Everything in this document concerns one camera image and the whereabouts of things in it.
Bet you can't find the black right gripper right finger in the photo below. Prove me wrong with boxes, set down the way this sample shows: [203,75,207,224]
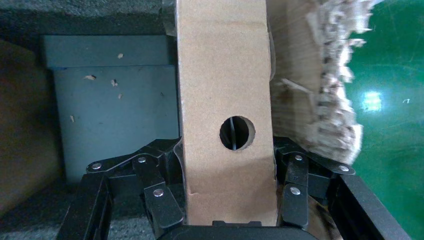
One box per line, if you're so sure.
[273,135,414,240]

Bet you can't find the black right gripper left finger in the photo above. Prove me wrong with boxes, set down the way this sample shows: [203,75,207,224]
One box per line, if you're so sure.
[57,137,185,240]

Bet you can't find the small brown cardboard box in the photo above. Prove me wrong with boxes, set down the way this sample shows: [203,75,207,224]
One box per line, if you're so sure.
[173,0,280,228]

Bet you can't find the large open cardboard carton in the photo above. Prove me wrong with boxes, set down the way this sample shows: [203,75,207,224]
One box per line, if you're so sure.
[0,0,379,217]

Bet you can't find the black foam insert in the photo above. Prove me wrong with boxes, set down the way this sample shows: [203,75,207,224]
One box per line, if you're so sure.
[0,0,177,38]

